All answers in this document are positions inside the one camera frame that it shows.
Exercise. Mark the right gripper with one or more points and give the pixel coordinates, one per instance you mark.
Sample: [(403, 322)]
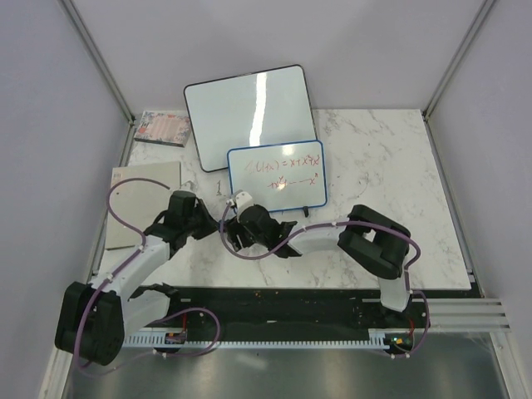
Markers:
[(233, 229)]

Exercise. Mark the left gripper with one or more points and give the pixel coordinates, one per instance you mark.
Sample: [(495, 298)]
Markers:
[(210, 224)]

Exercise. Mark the blue-framed small whiteboard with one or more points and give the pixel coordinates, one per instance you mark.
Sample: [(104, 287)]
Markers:
[(281, 177)]

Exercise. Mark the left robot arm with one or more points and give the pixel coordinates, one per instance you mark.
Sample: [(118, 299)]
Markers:
[(97, 316)]

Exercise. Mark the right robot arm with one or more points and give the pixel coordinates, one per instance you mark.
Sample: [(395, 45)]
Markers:
[(381, 246)]

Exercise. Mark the black-framed large whiteboard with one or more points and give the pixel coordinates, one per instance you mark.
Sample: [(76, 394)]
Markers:
[(261, 108)]

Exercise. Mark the grey board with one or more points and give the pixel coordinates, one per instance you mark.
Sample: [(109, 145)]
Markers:
[(143, 191)]

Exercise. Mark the floral notepad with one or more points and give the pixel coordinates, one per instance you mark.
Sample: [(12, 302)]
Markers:
[(170, 128)]

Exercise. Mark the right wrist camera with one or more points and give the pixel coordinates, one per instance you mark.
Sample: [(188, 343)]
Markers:
[(241, 200)]

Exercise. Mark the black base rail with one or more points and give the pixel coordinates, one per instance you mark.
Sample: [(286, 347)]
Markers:
[(354, 310)]

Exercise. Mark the white cable duct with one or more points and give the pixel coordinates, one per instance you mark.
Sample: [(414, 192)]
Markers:
[(169, 339)]

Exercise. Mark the aluminium rail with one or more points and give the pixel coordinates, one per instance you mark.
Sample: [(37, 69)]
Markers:
[(467, 315)]

